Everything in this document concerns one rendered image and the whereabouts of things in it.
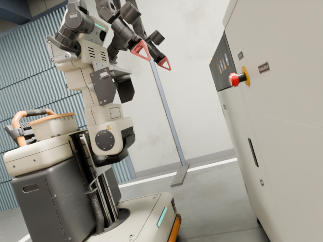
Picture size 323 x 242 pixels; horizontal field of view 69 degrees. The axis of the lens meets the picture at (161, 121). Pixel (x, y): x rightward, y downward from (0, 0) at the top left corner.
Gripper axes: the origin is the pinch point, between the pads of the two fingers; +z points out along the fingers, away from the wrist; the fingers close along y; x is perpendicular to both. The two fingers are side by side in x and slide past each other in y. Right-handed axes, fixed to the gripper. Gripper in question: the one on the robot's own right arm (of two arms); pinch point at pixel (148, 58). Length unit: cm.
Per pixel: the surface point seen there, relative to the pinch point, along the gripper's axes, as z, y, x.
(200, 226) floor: 84, 50, 55
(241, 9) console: 19, -40, -25
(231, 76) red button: 27.6, -30.2, -15.9
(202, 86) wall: 12, 201, 0
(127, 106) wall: -37, 201, 89
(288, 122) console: 40, -49, -16
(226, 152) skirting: 91, 199, 33
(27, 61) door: -185, 196, 155
